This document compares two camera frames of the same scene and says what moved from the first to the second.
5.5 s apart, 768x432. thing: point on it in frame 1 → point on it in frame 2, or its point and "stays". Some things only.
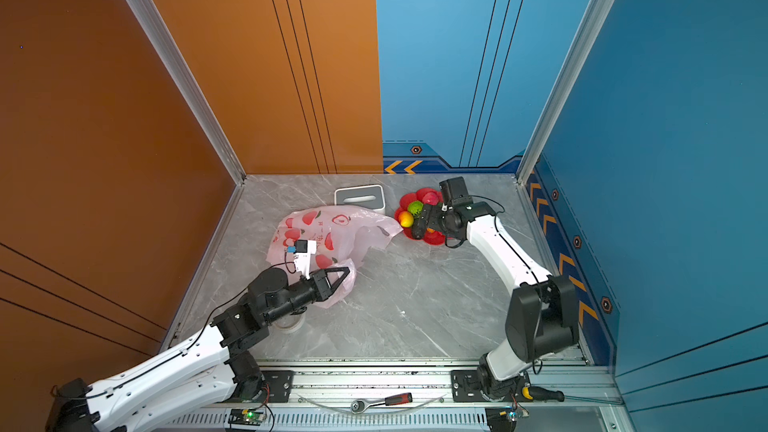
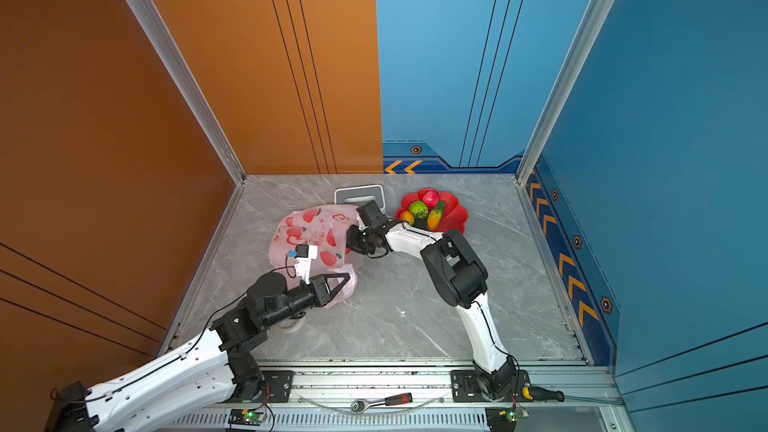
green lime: (415, 207) stays
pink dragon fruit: (430, 198) stays
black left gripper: (321, 285) stays
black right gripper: (435, 211) → (352, 242)
